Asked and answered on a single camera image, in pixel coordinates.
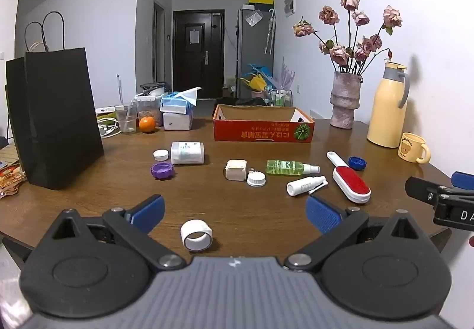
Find side door frame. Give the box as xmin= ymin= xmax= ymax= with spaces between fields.
xmin=153 ymin=0 xmax=166 ymax=83

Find blue tissue pack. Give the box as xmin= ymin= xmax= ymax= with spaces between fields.
xmin=160 ymin=87 xmax=202 ymax=115

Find grey refrigerator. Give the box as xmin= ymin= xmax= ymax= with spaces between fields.
xmin=237 ymin=8 xmax=276 ymax=100

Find white tape roll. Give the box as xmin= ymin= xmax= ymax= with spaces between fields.
xmin=180 ymin=220 xmax=214 ymax=251

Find pink stone vase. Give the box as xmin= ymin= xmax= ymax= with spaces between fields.
xmin=329 ymin=71 xmax=361 ymax=129

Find purple bottle cap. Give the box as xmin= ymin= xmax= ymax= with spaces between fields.
xmin=150 ymin=162 xmax=174 ymax=179

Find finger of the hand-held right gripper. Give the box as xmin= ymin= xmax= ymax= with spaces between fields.
xmin=451 ymin=171 xmax=474 ymax=190
xmin=405 ymin=176 xmax=449 ymax=208

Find lavender folded item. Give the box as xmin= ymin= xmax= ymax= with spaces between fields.
xmin=276 ymin=57 xmax=297 ymax=91

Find white spray bottle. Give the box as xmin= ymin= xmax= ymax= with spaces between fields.
xmin=286 ymin=176 xmax=329 ymax=197

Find orange cardboard box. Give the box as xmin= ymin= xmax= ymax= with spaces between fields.
xmin=213 ymin=104 xmax=315 ymax=143

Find yellow bag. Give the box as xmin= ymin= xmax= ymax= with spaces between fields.
xmin=241 ymin=73 xmax=267 ymax=91

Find white round cap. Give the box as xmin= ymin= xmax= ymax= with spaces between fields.
xmin=246 ymin=171 xmax=266 ymax=187

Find red and white lint brush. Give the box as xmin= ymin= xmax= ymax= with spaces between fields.
xmin=326 ymin=151 xmax=371 ymax=204

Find white wet wipes pack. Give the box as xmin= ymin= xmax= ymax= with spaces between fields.
xmin=170 ymin=142 xmax=205 ymax=166

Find yellow bear mug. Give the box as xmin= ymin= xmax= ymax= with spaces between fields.
xmin=398 ymin=132 xmax=432 ymax=164

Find snack packets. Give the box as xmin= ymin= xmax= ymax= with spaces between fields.
xmin=0 ymin=162 xmax=27 ymax=198

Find clear plastic food container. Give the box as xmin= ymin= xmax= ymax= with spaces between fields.
xmin=135 ymin=95 xmax=164 ymax=128

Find white charger cables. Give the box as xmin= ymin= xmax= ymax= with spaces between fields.
xmin=97 ymin=118 xmax=121 ymax=138

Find green spray bottle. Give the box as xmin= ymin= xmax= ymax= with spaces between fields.
xmin=266 ymin=159 xmax=321 ymax=176

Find metal rolling cart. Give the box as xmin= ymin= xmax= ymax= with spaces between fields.
xmin=267 ymin=88 xmax=294 ymax=107

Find dark brown entrance door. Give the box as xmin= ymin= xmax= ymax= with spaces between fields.
xmin=173 ymin=10 xmax=225 ymax=99

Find yellow thermos jug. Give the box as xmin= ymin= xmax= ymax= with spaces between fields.
xmin=367 ymin=62 xmax=410 ymax=148

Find purple tissue pack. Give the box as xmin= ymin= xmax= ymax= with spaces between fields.
xmin=163 ymin=109 xmax=194 ymax=131

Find dried pink roses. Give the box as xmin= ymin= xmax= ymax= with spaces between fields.
xmin=293 ymin=0 xmax=403 ymax=75

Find clear drinking glass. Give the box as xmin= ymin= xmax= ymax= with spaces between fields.
xmin=115 ymin=103 xmax=137 ymax=135

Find blue folded item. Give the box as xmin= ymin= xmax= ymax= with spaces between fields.
xmin=247 ymin=62 xmax=276 ymax=83

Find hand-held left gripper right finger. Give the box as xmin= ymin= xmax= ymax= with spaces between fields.
xmin=283 ymin=194 xmax=436 ymax=272

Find large black paper bag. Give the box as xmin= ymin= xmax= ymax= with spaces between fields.
xmin=24 ymin=11 xmax=105 ymax=191

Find white folded umbrella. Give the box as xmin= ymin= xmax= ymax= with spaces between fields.
xmin=265 ymin=9 xmax=277 ymax=54

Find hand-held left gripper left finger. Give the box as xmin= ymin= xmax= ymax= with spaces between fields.
xmin=36 ymin=194 xmax=187 ymax=272

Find white charger plug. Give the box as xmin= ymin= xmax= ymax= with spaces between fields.
xmin=224 ymin=159 xmax=253 ymax=182

